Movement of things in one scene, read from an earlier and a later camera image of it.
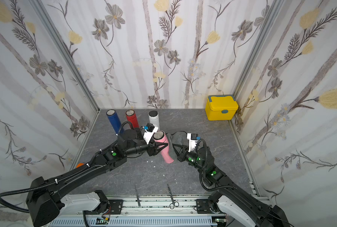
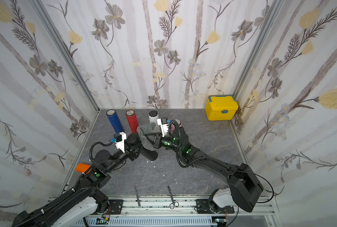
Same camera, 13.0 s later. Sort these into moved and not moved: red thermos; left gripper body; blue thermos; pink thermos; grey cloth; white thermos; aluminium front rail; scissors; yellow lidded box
Moved: grey cloth; pink thermos; left gripper body
Not moved: yellow lidded box; scissors; blue thermos; aluminium front rail; white thermos; red thermos
